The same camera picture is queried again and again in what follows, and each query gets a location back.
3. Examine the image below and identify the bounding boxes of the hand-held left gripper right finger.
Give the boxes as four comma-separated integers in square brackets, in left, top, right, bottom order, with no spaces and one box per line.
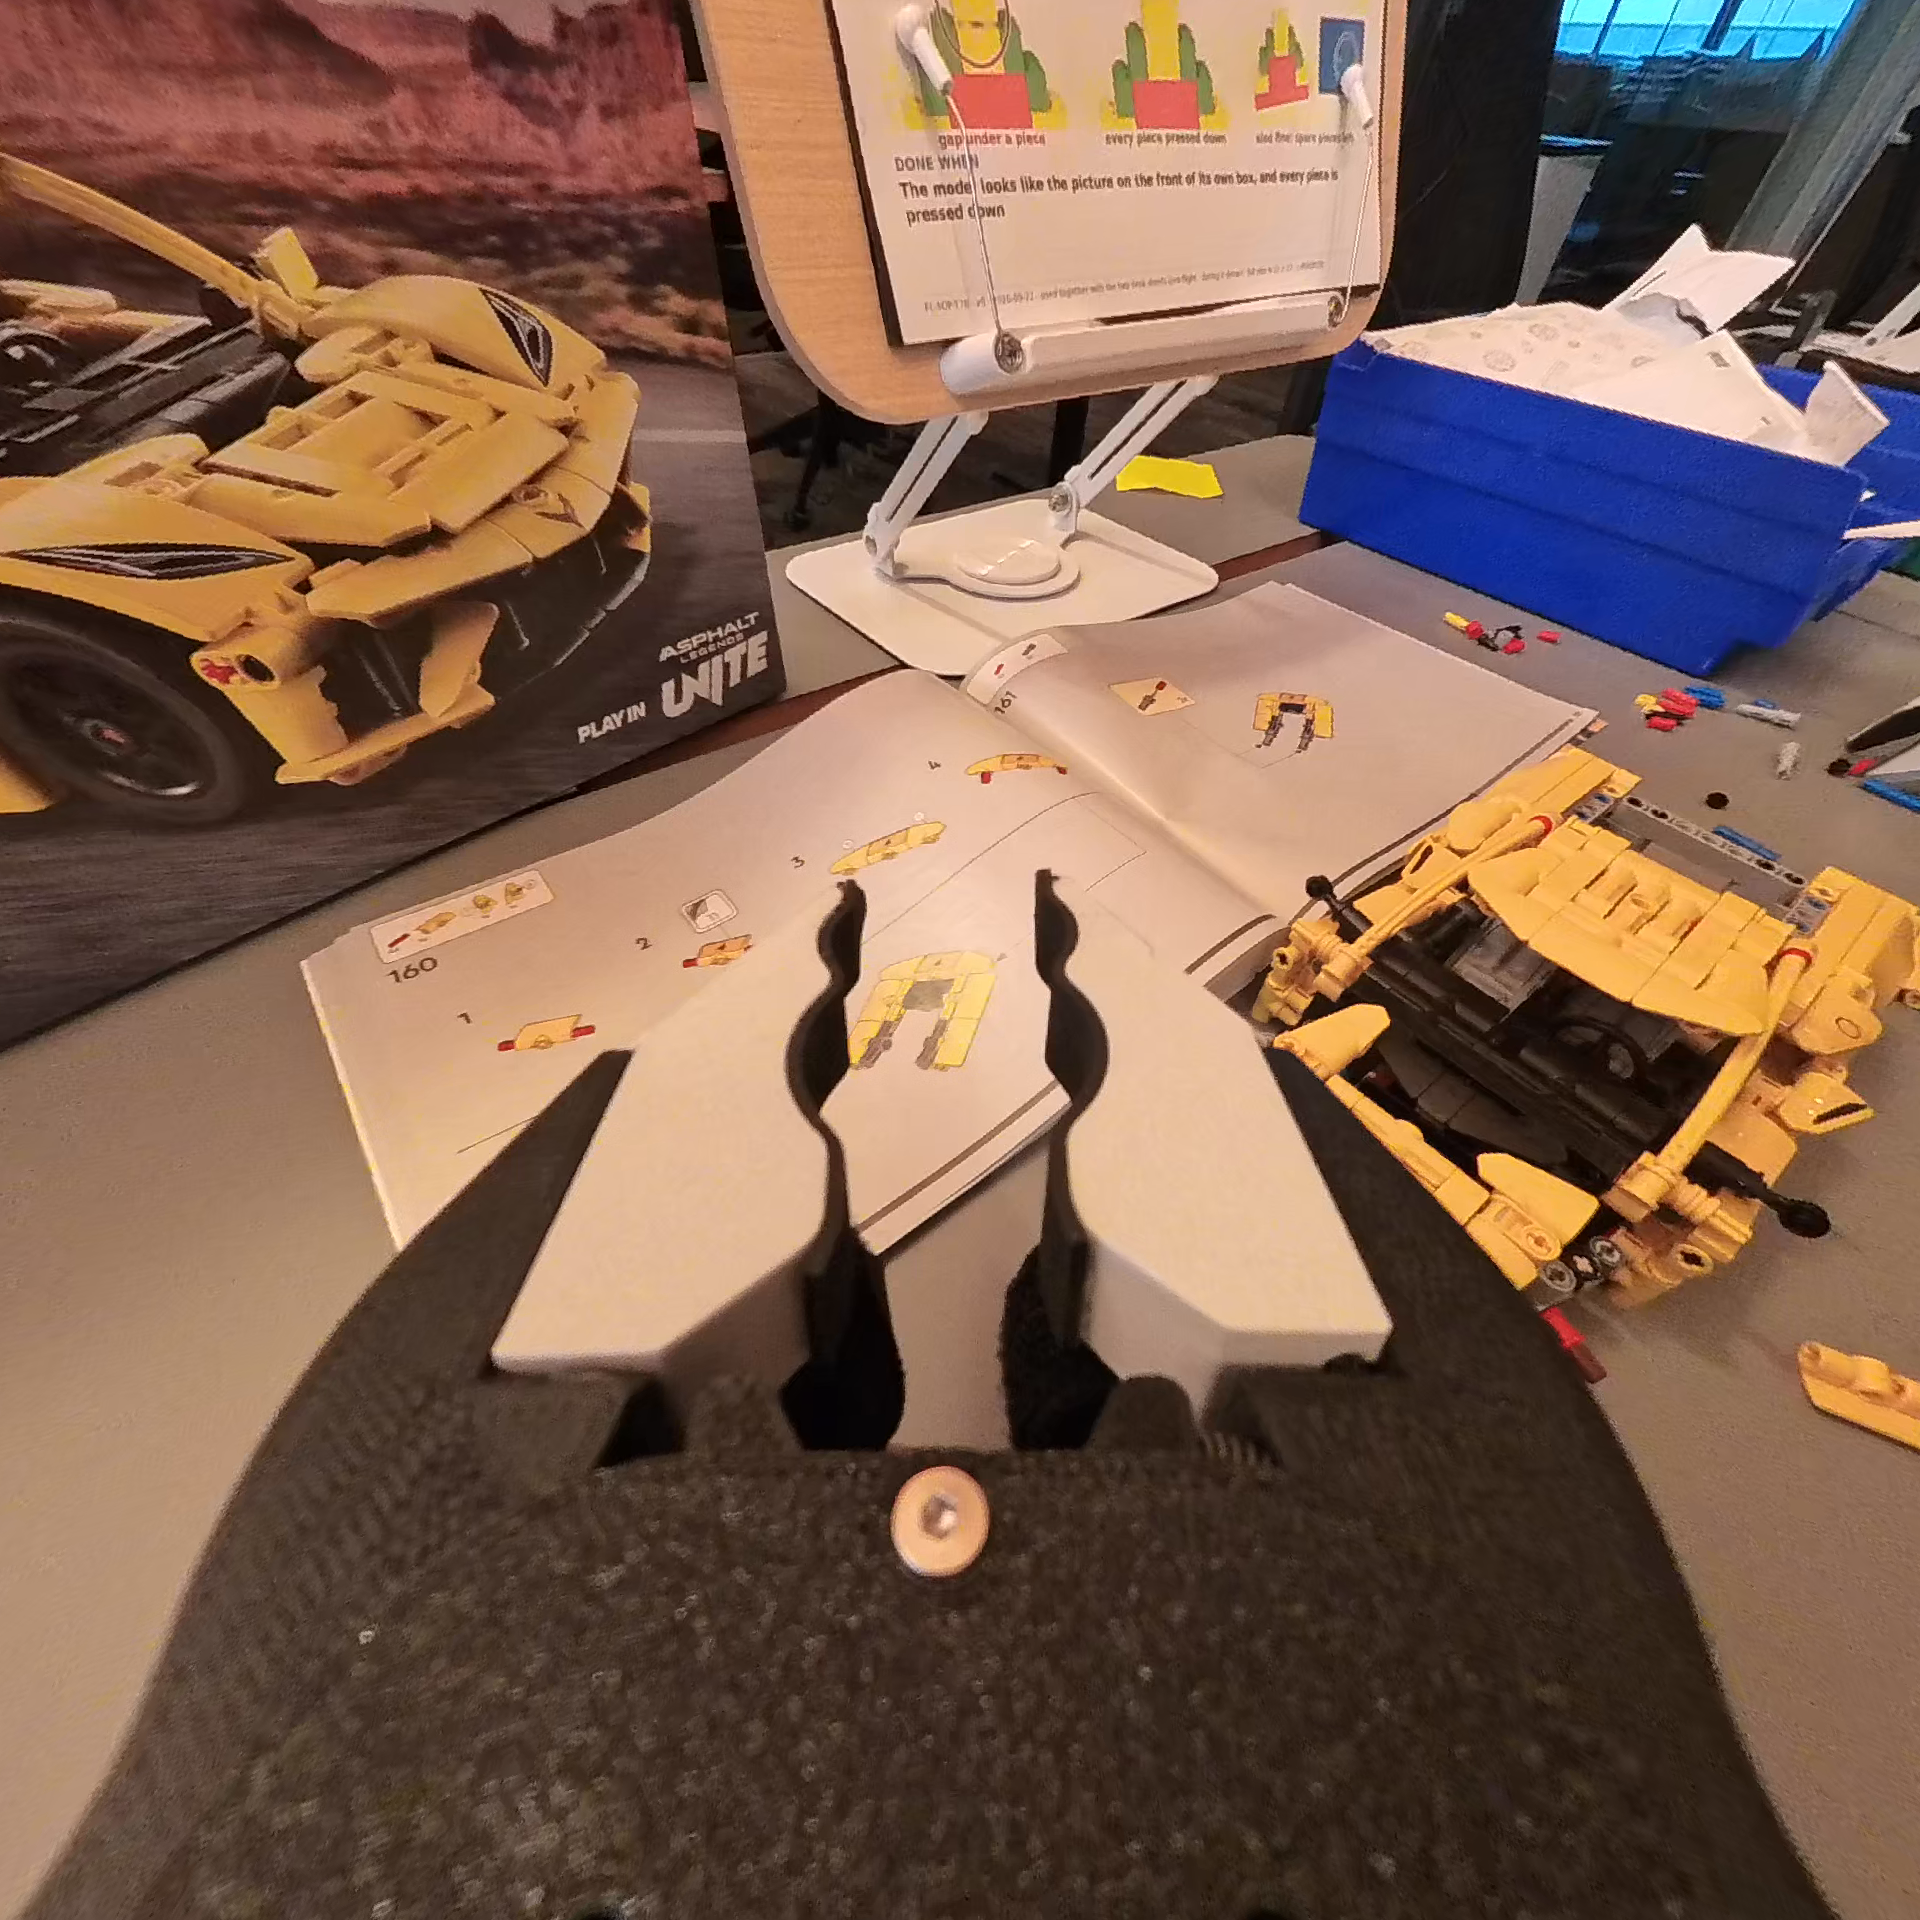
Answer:
[998,866,1398,1455]

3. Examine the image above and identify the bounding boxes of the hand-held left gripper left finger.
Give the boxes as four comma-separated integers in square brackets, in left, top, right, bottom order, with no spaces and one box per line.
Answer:
[489,880,907,1455]

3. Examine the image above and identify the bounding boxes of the grey desk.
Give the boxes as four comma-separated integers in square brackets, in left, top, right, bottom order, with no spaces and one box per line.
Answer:
[0,435,1920,1920]

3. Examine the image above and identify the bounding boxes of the scattered red blue pins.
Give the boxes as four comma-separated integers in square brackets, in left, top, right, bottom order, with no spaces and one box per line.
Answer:
[1633,682,1809,860]

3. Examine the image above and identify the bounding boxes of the open instruction booklet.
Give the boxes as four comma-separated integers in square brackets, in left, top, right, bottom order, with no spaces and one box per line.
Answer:
[300,584,1600,1256]

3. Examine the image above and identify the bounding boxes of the yellow brick car model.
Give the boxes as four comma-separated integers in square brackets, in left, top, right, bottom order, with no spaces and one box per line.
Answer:
[1252,748,1920,1311]

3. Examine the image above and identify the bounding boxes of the blue plastic bin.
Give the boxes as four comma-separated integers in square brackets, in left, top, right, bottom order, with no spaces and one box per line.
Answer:
[1296,336,1920,682]

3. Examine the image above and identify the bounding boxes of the crumpled white paper bags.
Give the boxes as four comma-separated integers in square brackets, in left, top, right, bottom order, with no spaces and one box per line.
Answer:
[1359,224,1896,467]

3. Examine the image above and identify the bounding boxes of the yellow brick panel piece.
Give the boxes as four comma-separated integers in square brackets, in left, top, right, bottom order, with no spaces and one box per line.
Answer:
[1798,1340,1920,1455]

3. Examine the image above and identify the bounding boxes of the bright industrial window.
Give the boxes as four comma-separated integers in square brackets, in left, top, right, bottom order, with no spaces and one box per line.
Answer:
[1558,0,1809,84]

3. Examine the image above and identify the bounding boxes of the printed instruction sheet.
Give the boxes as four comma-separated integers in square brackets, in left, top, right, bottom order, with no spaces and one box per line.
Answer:
[828,0,1385,348]

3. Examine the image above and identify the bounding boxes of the wooden document stand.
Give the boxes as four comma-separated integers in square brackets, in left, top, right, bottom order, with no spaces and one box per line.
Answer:
[690,0,1412,676]

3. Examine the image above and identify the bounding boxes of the black brick set box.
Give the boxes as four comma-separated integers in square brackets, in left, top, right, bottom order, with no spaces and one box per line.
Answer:
[0,0,788,1052]

